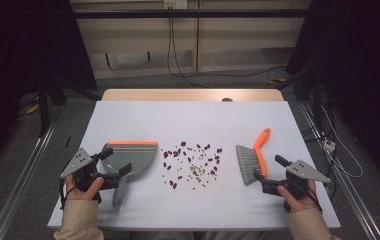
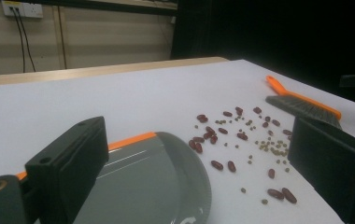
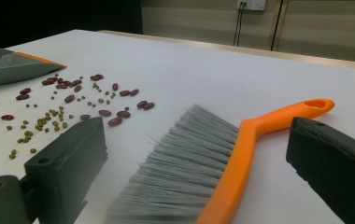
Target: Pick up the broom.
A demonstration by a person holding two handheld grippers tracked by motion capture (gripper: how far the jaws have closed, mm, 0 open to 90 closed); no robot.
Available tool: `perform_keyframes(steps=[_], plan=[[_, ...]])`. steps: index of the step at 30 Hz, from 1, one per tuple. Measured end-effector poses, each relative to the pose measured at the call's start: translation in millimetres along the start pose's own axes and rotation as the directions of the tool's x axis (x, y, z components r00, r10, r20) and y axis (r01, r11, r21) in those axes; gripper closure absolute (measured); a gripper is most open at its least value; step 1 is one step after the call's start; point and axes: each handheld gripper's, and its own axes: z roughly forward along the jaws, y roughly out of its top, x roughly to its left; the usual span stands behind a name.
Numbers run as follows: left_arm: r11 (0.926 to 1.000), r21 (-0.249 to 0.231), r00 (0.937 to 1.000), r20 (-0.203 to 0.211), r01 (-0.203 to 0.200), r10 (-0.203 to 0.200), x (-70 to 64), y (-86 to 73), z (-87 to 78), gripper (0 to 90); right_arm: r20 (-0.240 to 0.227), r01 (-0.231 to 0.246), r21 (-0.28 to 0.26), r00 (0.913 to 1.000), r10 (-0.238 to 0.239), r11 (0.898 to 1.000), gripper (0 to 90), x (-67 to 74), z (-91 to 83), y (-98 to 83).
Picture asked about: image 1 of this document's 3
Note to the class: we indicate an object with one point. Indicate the person's left hand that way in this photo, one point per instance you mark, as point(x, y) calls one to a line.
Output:
point(84, 195)

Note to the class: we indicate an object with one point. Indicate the dark curtain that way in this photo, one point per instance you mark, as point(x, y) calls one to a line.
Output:
point(18, 50)
point(361, 66)

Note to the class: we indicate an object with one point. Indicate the metal floor rail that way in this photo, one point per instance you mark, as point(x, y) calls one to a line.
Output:
point(354, 196)
point(18, 190)

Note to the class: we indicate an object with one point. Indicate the person's right hand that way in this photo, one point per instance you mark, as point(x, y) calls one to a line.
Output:
point(299, 204)

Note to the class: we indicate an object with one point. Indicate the orange brush with grey bristles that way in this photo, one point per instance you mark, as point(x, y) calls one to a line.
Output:
point(248, 161)

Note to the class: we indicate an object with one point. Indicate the white wall socket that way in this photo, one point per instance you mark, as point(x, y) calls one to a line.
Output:
point(175, 4)

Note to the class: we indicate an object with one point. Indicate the white power plug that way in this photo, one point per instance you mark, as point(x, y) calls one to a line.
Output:
point(329, 145)

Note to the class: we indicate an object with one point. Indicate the small black floor piece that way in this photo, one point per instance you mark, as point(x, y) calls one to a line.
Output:
point(67, 141)

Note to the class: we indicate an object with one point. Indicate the wooden table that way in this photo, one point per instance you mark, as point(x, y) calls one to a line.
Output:
point(178, 95)

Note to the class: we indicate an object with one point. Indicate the black horizontal bar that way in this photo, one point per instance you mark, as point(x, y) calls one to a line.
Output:
point(191, 13)

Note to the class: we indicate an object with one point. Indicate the red and green beans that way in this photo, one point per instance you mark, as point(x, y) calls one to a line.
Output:
point(196, 171)

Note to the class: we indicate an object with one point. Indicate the grey dustpan with orange edge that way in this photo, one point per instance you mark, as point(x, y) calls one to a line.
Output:
point(134, 156)

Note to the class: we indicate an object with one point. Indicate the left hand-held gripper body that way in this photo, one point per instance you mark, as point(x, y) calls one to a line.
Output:
point(79, 163)

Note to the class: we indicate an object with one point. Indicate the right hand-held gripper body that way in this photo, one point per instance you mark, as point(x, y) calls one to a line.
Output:
point(304, 170)

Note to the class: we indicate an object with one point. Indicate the black metal stand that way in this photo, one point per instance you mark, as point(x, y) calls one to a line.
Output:
point(316, 96)
point(43, 106)

